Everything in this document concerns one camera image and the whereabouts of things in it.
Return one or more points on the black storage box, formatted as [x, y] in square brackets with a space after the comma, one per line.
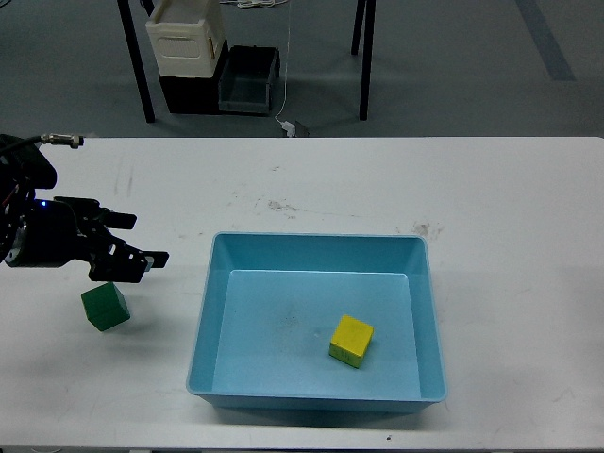
[194, 95]

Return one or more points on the silver cable connector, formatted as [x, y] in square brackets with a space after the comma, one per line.
[73, 141]

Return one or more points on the dark grey plastic bin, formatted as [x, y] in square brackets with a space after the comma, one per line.
[246, 83]

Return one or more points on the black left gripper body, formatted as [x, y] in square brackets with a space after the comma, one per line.
[45, 233]

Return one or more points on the black table leg right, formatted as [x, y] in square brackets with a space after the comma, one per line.
[362, 42]

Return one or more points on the black table leg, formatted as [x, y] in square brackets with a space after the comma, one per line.
[362, 42]
[136, 60]

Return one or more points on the green wooden block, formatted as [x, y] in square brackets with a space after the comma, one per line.
[105, 306]

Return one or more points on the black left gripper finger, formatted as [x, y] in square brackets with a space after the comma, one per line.
[112, 259]
[91, 217]

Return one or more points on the cream plastic crate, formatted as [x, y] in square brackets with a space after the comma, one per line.
[187, 37]

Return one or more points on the light blue plastic bin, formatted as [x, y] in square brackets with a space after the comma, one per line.
[272, 302]

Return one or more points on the black table leg left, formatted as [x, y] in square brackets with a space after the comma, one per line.
[136, 60]

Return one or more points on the yellow wooden block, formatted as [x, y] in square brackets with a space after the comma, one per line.
[350, 341]

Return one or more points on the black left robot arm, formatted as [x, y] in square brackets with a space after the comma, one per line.
[24, 170]

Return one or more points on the white power adapter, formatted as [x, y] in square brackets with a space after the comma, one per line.
[288, 129]

